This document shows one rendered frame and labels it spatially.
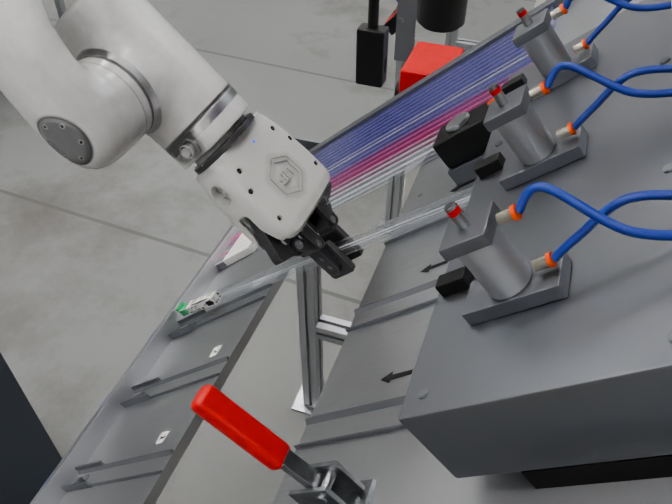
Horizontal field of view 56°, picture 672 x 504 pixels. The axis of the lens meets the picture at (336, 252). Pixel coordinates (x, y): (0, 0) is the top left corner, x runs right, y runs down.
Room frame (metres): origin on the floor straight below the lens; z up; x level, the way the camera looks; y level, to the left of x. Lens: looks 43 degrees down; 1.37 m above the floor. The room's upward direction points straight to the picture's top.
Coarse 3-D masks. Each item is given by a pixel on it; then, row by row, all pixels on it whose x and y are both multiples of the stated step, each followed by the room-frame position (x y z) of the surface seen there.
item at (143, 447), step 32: (256, 256) 0.61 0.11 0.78; (192, 320) 0.54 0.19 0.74; (224, 320) 0.49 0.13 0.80; (256, 320) 0.45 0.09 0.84; (192, 352) 0.46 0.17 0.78; (224, 352) 0.41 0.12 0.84; (160, 384) 0.43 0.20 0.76; (192, 384) 0.39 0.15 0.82; (128, 416) 0.40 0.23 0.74; (160, 416) 0.36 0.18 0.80; (192, 416) 0.33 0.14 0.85; (128, 448) 0.34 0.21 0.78; (160, 448) 0.31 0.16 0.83; (96, 480) 0.31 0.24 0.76; (128, 480) 0.29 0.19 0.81; (160, 480) 0.27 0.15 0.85
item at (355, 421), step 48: (576, 0) 0.74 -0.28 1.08; (432, 192) 0.48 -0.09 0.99; (432, 240) 0.40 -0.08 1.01; (384, 288) 0.37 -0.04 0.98; (432, 288) 0.33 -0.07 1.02; (384, 336) 0.30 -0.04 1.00; (336, 384) 0.27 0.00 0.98; (384, 384) 0.25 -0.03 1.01; (336, 432) 0.23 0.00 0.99; (384, 432) 0.21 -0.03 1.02; (288, 480) 0.20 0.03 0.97; (384, 480) 0.17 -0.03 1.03; (432, 480) 0.16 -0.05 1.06; (480, 480) 0.15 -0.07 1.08
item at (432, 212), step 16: (464, 192) 0.42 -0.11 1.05; (432, 208) 0.42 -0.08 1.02; (464, 208) 0.41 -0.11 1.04; (384, 224) 0.45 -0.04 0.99; (400, 224) 0.43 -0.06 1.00; (416, 224) 0.42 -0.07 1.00; (352, 240) 0.45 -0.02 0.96; (368, 240) 0.44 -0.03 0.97; (384, 240) 0.44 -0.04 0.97; (272, 272) 0.49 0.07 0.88; (288, 272) 0.48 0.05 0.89; (224, 288) 0.53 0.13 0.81; (240, 288) 0.51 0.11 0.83; (256, 288) 0.50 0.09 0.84
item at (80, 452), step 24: (192, 288) 0.60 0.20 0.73; (168, 312) 0.56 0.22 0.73; (168, 336) 0.53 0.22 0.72; (144, 360) 0.48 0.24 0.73; (120, 384) 0.44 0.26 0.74; (120, 408) 0.42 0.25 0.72; (96, 432) 0.39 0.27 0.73; (72, 456) 0.35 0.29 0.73; (48, 480) 0.33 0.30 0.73; (72, 480) 0.33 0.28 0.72
